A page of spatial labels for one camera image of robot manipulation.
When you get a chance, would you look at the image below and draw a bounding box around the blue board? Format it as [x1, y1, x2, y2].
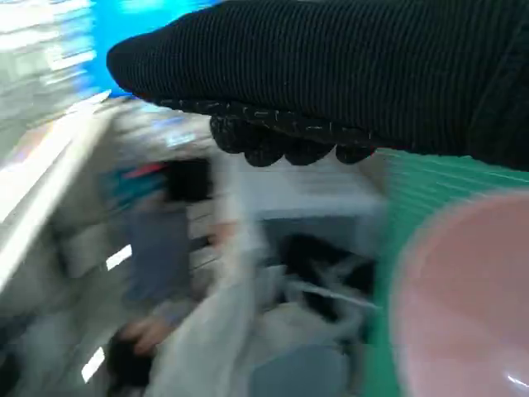
[72, 0, 166, 100]

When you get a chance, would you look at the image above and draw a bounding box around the green cutting mat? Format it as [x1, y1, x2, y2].
[363, 148, 529, 397]

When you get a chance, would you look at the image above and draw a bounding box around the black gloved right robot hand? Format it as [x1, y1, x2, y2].
[106, 0, 529, 170]

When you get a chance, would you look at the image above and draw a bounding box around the pink bowl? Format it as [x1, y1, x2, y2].
[388, 194, 529, 397]

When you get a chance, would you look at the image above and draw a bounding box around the small white ventilated cabinet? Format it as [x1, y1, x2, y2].
[222, 156, 388, 265]

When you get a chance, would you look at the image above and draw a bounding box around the seated person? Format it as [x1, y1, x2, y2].
[61, 159, 377, 397]

